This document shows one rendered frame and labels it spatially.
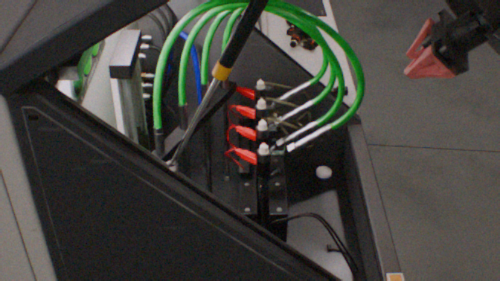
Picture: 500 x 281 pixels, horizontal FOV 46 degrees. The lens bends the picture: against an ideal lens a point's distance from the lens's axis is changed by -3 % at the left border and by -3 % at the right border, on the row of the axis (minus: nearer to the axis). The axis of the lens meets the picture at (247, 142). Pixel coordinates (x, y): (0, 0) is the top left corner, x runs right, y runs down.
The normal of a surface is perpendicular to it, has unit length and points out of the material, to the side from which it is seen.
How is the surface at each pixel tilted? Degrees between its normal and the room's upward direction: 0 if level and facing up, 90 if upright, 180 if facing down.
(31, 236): 90
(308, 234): 0
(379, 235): 0
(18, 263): 90
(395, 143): 0
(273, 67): 90
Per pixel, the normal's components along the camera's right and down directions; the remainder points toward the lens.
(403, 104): 0.00, -0.81
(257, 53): 0.01, 0.59
